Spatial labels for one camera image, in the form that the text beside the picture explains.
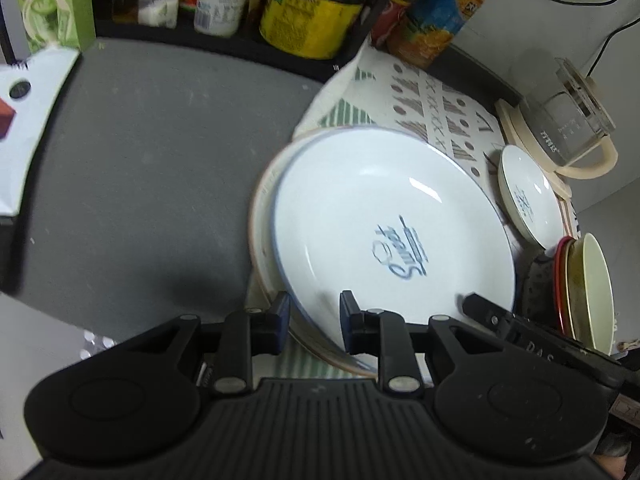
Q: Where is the green cardboard box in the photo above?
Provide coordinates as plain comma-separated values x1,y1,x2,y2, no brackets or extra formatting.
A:
14,0,97,55

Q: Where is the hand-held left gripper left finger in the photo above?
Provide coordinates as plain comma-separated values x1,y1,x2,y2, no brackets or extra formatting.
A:
125,291,292,395

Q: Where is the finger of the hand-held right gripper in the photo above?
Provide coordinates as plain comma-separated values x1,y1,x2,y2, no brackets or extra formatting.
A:
462,294,531,347

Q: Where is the white brown-rimmed plate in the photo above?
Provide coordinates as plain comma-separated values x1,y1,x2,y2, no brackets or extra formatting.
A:
248,126,382,379

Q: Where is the white labelled jar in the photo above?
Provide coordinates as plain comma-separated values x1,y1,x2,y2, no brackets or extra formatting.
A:
194,0,249,37

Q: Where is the red and black bowl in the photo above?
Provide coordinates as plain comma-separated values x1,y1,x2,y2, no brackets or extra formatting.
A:
521,236,576,337

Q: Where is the black metal storage rack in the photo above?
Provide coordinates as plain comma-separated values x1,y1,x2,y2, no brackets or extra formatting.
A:
92,0,396,70

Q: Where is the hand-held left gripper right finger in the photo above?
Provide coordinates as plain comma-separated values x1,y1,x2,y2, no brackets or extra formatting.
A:
339,290,506,395

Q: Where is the glass kettle with cream handle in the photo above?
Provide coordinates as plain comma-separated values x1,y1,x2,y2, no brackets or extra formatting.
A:
510,49,620,181

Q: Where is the small white blue-print plate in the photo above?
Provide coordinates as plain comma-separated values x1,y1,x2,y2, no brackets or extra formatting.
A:
497,144,566,251

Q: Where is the patterned fringed table mat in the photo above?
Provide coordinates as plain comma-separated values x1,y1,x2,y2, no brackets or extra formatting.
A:
291,40,582,382

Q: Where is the white printed package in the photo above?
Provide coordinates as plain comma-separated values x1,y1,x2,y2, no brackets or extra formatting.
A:
0,47,82,219

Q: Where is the red drink can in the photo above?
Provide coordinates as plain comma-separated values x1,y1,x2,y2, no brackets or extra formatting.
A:
370,0,413,49

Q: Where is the large white blue-print plate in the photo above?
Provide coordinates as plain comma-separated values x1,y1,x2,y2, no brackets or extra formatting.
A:
271,127,517,357

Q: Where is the dark bottle with yellow label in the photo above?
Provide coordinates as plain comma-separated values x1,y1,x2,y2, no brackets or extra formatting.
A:
259,0,372,60

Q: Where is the orange juice bottle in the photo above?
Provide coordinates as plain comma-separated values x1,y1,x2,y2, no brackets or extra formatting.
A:
387,0,507,70

